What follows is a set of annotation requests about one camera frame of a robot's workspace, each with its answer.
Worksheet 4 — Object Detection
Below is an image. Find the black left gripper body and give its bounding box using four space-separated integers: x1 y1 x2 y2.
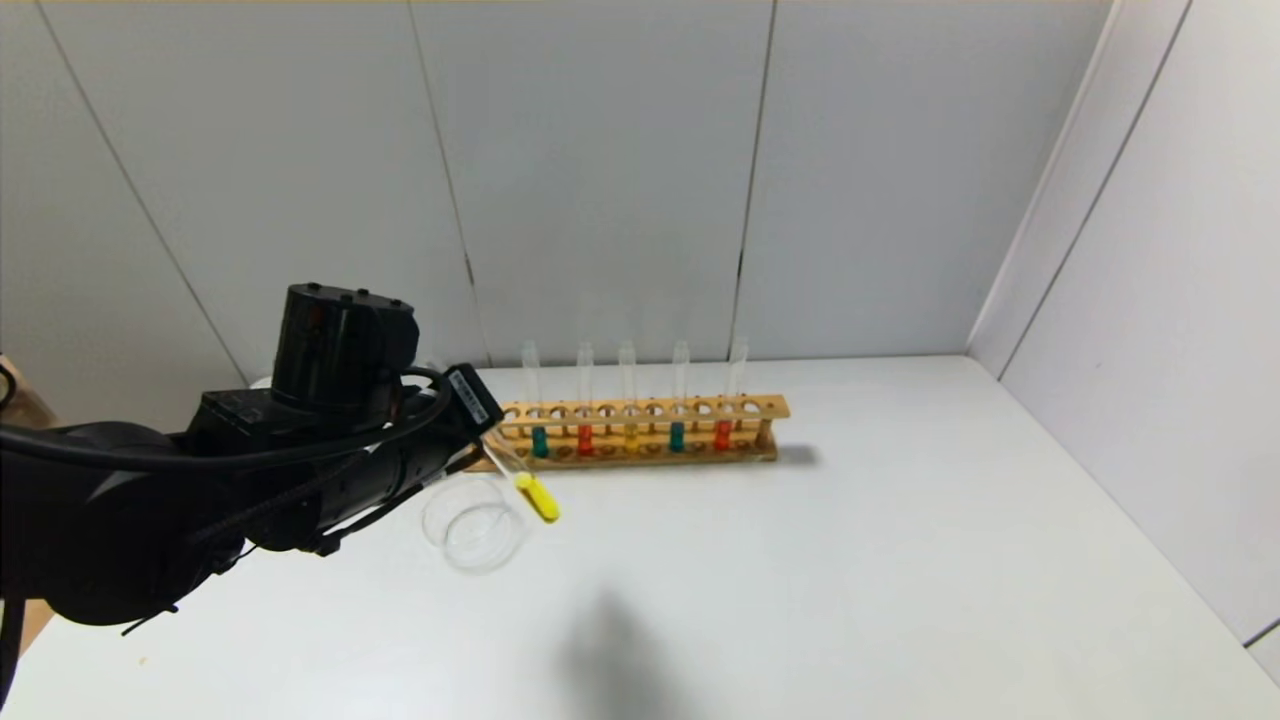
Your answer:
399 363 505 458

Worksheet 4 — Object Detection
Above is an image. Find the glass tube with yellow pigment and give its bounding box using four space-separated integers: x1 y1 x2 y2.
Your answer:
480 438 562 525
618 340 642 456

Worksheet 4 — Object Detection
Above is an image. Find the glass tube with blue pigment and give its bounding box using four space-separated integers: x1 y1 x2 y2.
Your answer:
668 341 692 454
522 341 551 460

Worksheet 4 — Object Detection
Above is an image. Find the glass tube with red pigment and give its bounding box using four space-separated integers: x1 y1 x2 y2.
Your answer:
713 337 750 452
576 341 597 458

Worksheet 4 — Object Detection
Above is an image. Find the wooden test tube rack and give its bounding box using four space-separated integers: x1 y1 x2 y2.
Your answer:
480 394 791 473

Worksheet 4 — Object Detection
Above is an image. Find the clear glass dish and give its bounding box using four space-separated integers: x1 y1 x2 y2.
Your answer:
421 476 528 574

